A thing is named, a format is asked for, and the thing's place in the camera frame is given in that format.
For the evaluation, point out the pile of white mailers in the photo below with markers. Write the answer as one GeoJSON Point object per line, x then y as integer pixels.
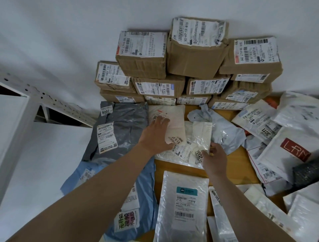
{"type": "Point", "coordinates": [279, 149]}

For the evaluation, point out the tall brown box double label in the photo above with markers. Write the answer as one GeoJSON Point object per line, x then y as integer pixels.
{"type": "Point", "coordinates": [160, 100]}

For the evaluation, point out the smooth light blue mailer package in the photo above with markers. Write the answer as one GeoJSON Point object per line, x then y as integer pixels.
{"type": "Point", "coordinates": [74, 179]}

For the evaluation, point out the person's left hand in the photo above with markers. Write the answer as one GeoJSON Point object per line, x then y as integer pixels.
{"type": "Point", "coordinates": [154, 137]}

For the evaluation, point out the stack of cardboard boxes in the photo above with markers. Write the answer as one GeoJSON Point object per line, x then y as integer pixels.
{"type": "Point", "coordinates": [194, 59]}

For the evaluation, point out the white metal shelf rack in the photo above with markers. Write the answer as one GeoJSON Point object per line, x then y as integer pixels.
{"type": "Point", "coordinates": [25, 162]}

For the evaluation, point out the person's right hand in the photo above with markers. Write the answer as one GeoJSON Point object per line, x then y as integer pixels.
{"type": "Point", "coordinates": [215, 162]}

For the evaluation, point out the black bubble mailer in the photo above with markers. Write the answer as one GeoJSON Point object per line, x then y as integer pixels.
{"type": "Point", "coordinates": [306, 174]}

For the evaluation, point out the white mailer teal label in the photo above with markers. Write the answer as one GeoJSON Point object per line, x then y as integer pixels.
{"type": "Point", "coordinates": [182, 224]}

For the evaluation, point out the person's right forearm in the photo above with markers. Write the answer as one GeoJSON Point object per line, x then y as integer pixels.
{"type": "Point", "coordinates": [244, 212]}

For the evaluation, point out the brown box white barcode label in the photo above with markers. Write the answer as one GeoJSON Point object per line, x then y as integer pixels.
{"type": "Point", "coordinates": [254, 52]}

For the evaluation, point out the grey poly mailer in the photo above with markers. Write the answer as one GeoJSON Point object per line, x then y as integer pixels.
{"type": "Point", "coordinates": [129, 124]}

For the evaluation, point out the cream mailer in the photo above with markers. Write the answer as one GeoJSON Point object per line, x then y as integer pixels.
{"type": "Point", "coordinates": [174, 117]}

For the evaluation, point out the blue plastic mailer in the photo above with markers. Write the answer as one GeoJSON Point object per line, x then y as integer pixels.
{"type": "Point", "coordinates": [147, 199]}

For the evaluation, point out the INS BAHA cardboard box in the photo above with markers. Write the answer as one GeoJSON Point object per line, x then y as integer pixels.
{"type": "Point", "coordinates": [108, 97]}

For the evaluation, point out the wooden table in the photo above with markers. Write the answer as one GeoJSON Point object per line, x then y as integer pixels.
{"type": "Point", "coordinates": [236, 164]}

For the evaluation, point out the brown box large label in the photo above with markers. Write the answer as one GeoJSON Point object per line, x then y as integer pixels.
{"type": "Point", "coordinates": [109, 74]}

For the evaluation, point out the person's left forearm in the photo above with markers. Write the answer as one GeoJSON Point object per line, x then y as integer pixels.
{"type": "Point", "coordinates": [87, 199]}

